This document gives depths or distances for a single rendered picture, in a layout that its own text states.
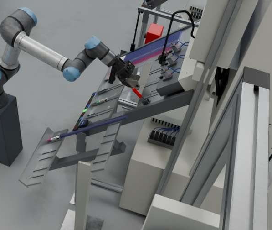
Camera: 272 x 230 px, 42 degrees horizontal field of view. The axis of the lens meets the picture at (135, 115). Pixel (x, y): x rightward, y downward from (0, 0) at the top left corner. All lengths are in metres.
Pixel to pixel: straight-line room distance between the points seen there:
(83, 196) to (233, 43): 1.12
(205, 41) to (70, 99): 1.93
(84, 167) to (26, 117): 1.35
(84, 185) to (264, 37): 1.10
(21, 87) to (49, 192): 1.07
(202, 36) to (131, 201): 1.33
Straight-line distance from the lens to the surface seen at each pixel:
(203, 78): 1.44
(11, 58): 2.18
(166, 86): 1.61
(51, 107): 3.05
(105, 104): 1.98
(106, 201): 2.53
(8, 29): 1.88
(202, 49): 1.39
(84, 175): 1.78
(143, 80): 2.94
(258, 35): 1.37
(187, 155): 2.08
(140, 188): 2.20
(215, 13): 1.31
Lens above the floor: 2.21
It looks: 46 degrees down
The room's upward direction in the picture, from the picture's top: 13 degrees clockwise
